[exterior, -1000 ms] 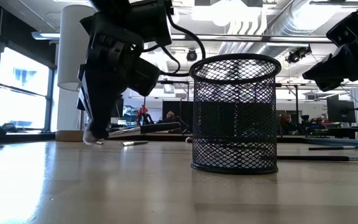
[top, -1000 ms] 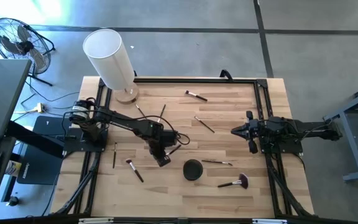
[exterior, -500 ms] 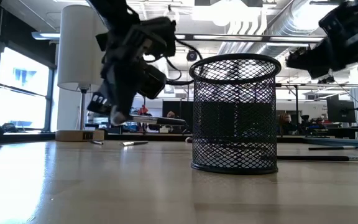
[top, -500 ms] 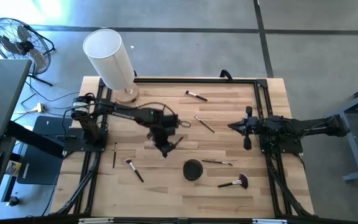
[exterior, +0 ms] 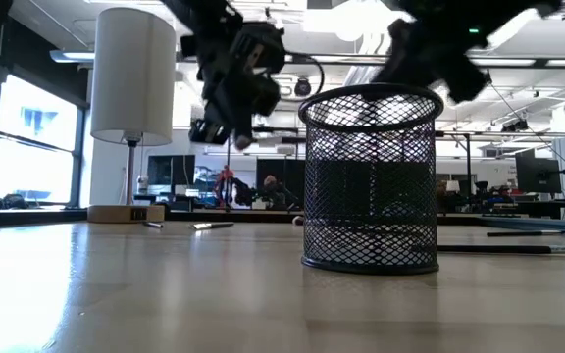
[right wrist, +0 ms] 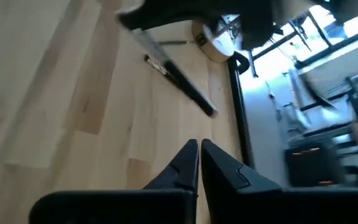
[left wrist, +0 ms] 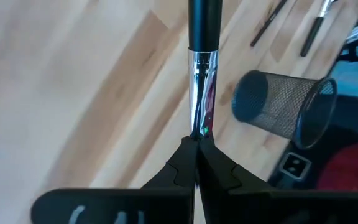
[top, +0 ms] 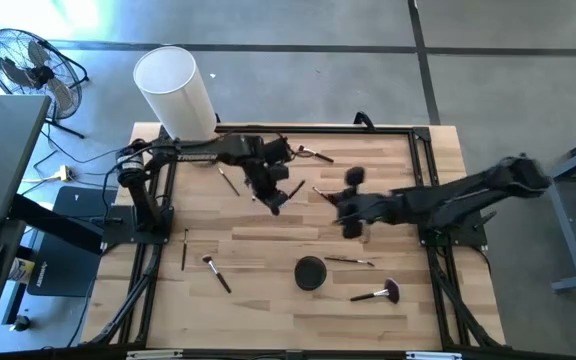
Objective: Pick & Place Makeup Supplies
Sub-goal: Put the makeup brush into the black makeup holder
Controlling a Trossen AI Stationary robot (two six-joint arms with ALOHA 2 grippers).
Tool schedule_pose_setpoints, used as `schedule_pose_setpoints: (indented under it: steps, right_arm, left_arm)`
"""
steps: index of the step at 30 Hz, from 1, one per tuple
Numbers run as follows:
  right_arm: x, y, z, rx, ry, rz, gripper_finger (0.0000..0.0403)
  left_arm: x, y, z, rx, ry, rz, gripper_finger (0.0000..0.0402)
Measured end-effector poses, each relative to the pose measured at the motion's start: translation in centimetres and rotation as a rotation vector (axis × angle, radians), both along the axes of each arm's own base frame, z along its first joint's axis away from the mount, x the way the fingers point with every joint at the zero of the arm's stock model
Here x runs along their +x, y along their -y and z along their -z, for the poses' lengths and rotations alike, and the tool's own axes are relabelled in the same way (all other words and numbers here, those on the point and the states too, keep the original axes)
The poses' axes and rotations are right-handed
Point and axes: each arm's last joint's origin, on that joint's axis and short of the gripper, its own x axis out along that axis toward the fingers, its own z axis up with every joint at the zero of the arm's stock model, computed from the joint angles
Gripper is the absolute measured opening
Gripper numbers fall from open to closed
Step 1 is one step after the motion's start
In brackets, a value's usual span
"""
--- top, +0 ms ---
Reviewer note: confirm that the black mesh brush cup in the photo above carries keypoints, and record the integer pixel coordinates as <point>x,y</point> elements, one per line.
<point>310,273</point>

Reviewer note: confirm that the black fan makeup brush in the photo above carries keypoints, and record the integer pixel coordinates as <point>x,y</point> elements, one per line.
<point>392,290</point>

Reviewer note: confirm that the small black makeup brush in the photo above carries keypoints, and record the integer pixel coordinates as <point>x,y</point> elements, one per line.
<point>319,192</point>

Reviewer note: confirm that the thin black liner brush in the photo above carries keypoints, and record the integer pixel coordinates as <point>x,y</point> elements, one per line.
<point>349,261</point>

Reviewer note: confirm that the thin brush silver tip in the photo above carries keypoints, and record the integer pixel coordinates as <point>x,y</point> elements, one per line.
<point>228,181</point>

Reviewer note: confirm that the black round knob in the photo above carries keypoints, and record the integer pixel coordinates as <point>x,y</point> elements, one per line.
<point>20,323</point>

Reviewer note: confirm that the white shade table lamp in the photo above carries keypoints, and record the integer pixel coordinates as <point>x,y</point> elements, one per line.
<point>173,95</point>

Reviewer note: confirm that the slim brush white ferrule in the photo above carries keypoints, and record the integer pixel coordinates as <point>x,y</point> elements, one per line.
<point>315,154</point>

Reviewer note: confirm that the round-head brush silver ferrule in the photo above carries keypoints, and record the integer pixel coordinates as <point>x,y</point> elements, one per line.
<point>216,273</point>

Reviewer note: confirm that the black desk foot beam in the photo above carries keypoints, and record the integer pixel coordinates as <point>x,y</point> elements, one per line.
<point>58,225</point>

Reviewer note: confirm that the grey metal table frame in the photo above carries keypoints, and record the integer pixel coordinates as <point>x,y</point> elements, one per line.
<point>565,230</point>

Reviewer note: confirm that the black computer case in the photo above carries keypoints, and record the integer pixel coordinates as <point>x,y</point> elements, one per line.
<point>68,270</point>

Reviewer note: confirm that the grey desk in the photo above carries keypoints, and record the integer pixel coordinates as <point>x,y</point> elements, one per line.
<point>8,155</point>

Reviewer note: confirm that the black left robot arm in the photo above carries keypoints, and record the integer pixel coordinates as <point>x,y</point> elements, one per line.
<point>198,150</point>

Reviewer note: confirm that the short black makeup pencil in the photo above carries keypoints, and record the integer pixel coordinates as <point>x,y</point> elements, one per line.
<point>296,189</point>

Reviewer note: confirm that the white power strip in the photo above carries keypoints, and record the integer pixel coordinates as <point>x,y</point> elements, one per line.
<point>64,173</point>

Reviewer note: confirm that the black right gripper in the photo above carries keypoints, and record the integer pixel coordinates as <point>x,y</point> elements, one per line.
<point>353,207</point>

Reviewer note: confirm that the long black makeup pencil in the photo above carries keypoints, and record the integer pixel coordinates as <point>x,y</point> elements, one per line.
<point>185,250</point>

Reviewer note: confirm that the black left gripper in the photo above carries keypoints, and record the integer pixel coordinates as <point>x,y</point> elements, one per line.
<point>265,180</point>

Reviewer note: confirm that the silver frame bracket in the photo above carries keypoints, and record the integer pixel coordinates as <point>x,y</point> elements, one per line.
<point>433,355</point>
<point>153,354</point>

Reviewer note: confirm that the yellow blue box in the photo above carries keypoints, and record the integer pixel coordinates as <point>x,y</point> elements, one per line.
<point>20,270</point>

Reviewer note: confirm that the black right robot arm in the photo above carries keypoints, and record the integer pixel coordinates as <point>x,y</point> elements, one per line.
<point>468,197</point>

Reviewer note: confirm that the black floor fan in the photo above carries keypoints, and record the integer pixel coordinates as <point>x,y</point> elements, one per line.
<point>38,75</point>

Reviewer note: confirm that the black aluminium table frame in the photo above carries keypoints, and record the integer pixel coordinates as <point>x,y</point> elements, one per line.
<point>343,130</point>

